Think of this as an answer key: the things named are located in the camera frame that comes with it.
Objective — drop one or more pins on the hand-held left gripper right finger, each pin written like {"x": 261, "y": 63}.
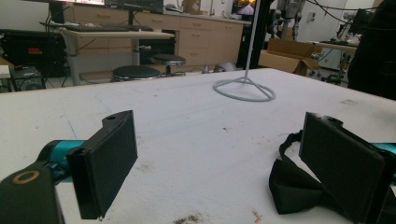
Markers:
{"x": 342, "y": 168}

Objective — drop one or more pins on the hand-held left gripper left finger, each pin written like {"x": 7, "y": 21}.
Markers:
{"x": 102, "y": 168}

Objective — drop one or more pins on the black bow tie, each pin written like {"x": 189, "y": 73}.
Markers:
{"x": 292, "y": 189}

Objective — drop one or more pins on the black round stool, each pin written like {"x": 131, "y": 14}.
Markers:
{"x": 168, "y": 59}
{"x": 136, "y": 72}

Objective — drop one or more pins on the dark cloth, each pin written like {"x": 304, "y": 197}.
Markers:
{"x": 375, "y": 53}

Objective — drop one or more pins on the cluttered side table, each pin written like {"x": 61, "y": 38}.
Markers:
{"x": 337, "y": 46}

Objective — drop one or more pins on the open cardboard box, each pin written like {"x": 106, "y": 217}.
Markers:
{"x": 288, "y": 56}

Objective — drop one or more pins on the beige desk with grey legs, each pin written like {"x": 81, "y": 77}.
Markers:
{"x": 124, "y": 34}

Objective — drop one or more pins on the black equipment case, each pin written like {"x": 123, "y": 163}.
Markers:
{"x": 31, "y": 49}

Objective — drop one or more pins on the black keyboard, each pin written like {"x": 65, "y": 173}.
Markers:
{"x": 93, "y": 28}

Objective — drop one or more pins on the black pillar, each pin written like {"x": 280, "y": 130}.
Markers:
{"x": 261, "y": 31}

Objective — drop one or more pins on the grey machine on stand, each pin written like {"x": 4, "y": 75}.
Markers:
{"x": 289, "y": 15}

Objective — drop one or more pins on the wooden cabinet row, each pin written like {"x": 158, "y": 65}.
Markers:
{"x": 202, "y": 40}

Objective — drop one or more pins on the black monitor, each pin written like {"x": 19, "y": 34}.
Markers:
{"x": 134, "y": 5}

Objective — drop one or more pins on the small cardboard box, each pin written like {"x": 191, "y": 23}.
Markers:
{"x": 192, "y": 6}

